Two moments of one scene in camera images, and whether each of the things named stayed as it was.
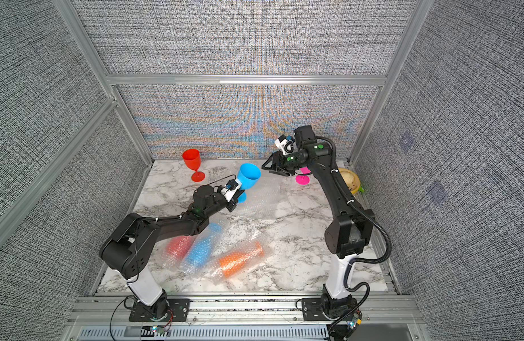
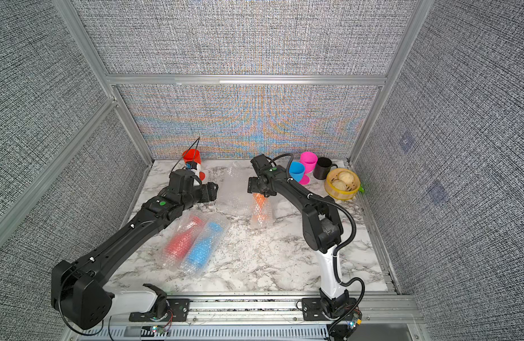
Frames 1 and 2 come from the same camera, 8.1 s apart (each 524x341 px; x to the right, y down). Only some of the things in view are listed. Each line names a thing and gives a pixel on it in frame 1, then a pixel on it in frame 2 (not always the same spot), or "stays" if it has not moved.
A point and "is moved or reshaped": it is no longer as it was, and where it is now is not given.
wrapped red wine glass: [177, 248] stays
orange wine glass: [229, 266] to [262, 217]
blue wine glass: [248, 174] is moved or reshaped
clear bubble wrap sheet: [266, 199] to [233, 197]
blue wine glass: [201, 248] stays
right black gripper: [279, 163] to [252, 185]
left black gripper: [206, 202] to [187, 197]
